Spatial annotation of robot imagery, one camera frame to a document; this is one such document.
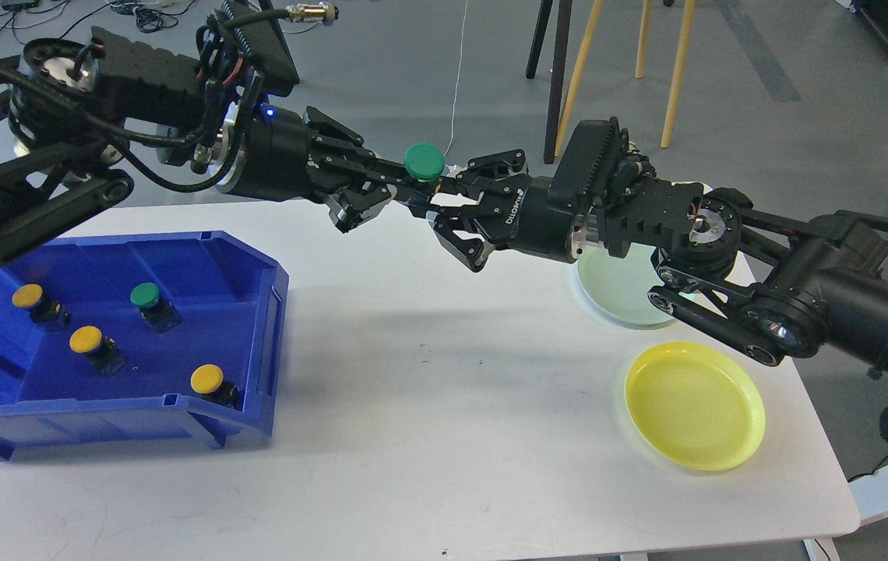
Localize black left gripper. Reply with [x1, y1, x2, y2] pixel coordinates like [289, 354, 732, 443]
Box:
[215, 104, 417, 233]

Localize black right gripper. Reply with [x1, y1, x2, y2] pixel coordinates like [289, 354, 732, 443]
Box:
[421, 150, 575, 273]

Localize green button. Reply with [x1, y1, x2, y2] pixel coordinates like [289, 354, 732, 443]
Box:
[403, 143, 446, 182]
[129, 281, 183, 333]

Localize yellow button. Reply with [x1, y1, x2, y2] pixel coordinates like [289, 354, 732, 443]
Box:
[190, 363, 241, 409]
[68, 324, 127, 377]
[11, 284, 71, 331]

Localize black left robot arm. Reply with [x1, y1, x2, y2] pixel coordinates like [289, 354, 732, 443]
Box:
[0, 1, 436, 267]

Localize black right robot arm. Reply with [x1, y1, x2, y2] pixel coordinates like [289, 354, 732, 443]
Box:
[403, 118, 888, 444]

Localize light green plate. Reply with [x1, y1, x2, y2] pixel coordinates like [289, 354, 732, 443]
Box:
[573, 244, 675, 330]

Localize yellow plate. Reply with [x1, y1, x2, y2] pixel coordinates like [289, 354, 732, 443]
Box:
[623, 340, 767, 472]

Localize black table leg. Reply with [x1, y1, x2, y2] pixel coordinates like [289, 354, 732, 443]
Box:
[524, 1, 573, 164]

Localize blue plastic bin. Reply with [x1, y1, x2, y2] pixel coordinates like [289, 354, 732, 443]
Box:
[0, 231, 290, 461]

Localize yellow wooden chair legs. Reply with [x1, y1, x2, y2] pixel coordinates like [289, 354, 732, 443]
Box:
[554, 1, 696, 157]

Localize white cable on floor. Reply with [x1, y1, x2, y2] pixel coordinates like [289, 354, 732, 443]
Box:
[438, 0, 470, 180]

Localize black cables on floor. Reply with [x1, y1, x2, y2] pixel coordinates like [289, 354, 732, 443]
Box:
[0, 0, 211, 79]

